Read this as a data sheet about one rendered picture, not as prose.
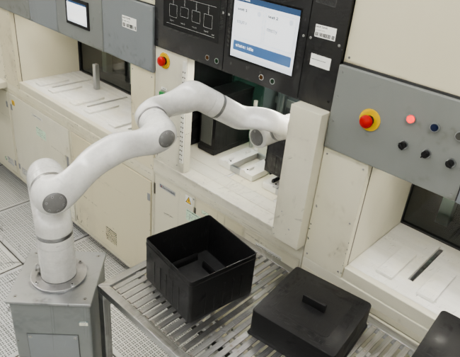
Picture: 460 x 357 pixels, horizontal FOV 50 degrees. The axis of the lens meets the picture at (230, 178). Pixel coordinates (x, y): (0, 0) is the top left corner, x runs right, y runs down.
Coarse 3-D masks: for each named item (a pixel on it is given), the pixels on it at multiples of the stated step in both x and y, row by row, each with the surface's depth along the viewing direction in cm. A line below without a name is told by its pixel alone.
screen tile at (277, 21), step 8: (272, 16) 162; (280, 16) 160; (272, 24) 163; (280, 24) 161; (288, 32) 160; (264, 40) 168; (272, 40) 165; (280, 40) 163; (288, 40) 161; (280, 48) 164; (288, 48) 162
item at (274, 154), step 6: (270, 144) 207; (276, 144) 205; (282, 144) 203; (270, 150) 208; (276, 150) 206; (282, 150) 204; (270, 156) 209; (276, 156) 207; (282, 156) 205; (270, 162) 211; (276, 162) 208; (264, 168) 214; (270, 168) 212; (276, 168) 209; (276, 174) 210; (276, 180) 214
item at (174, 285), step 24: (168, 240) 178; (192, 240) 186; (216, 240) 186; (240, 240) 174; (168, 264) 161; (192, 264) 185; (216, 264) 186; (240, 264) 164; (168, 288) 166; (192, 288) 154; (216, 288) 162; (240, 288) 171; (192, 312) 160
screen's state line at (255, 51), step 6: (234, 42) 177; (240, 42) 175; (234, 48) 178; (240, 48) 176; (246, 48) 174; (252, 48) 172; (258, 48) 170; (252, 54) 173; (258, 54) 171; (264, 54) 169; (270, 54) 168; (276, 54) 166; (270, 60) 168; (276, 60) 167; (282, 60) 165; (288, 60) 163; (288, 66) 164
